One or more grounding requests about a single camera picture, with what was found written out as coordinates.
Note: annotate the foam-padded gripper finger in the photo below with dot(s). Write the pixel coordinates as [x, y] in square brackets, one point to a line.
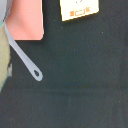
[5, 65]

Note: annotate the yellow butter box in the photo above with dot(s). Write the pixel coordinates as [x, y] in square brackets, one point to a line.
[71, 9]

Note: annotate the grey pot handle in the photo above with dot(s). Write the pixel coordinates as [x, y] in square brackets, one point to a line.
[32, 68]

